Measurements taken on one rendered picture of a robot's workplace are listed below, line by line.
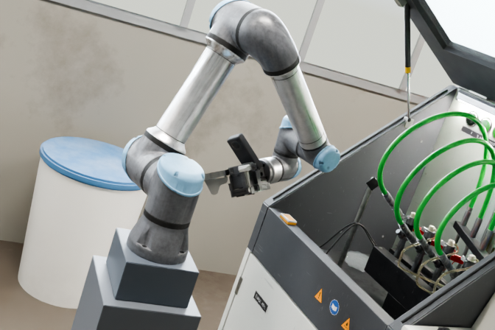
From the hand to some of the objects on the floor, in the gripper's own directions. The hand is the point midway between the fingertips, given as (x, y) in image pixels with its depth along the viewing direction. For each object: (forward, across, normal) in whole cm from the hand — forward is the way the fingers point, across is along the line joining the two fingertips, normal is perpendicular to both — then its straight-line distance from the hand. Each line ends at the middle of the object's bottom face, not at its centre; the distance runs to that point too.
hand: (215, 173), depth 181 cm
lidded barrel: (-63, +154, -32) cm, 169 cm away
